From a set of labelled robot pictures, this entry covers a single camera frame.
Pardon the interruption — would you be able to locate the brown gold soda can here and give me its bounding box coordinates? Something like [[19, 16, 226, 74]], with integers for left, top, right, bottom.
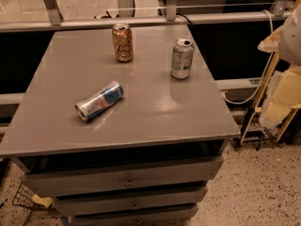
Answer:
[[112, 23, 134, 62]]

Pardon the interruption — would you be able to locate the bottom grey drawer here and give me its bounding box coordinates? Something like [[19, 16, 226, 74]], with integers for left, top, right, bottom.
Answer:
[[73, 204, 198, 226]]

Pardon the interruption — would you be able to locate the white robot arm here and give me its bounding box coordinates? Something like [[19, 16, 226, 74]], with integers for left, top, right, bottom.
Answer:
[[258, 3, 301, 66]]

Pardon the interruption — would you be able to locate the grey drawer cabinet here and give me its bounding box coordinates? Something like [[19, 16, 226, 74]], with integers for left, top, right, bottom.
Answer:
[[0, 24, 242, 226]]

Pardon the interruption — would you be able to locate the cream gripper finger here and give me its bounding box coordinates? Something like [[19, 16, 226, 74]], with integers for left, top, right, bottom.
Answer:
[[258, 25, 282, 53]]

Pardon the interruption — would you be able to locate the grey drawer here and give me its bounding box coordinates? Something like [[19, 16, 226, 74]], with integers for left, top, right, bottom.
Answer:
[[73, 204, 198, 226], [55, 186, 208, 216], [23, 156, 224, 197]]

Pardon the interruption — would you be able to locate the blue silver redbull can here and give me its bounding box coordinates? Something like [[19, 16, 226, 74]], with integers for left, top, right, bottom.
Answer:
[[74, 81, 123, 121]]

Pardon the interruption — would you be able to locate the top grey drawer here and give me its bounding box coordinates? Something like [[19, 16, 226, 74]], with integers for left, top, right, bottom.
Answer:
[[23, 156, 224, 197]]

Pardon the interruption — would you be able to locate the metal railing frame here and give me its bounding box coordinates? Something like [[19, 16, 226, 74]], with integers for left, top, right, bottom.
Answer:
[[0, 0, 300, 32]]

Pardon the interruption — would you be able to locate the yellow wheeled cart frame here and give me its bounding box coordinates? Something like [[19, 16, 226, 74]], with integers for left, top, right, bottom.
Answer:
[[231, 0, 301, 151]]

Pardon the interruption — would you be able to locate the white cable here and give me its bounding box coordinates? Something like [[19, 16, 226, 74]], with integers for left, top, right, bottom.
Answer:
[[220, 8, 276, 105]]

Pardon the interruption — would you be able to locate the black wire basket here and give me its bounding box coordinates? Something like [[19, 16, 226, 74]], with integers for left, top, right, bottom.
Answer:
[[12, 183, 39, 209]]

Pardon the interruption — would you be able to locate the middle grey drawer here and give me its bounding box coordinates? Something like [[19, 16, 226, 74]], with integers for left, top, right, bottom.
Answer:
[[55, 186, 208, 216]]

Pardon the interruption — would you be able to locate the black cable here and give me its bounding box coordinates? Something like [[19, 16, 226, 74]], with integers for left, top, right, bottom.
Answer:
[[176, 12, 205, 54]]

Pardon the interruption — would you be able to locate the silver green 7up can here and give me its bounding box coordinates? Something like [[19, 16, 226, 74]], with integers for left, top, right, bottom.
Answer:
[[171, 38, 195, 79]]

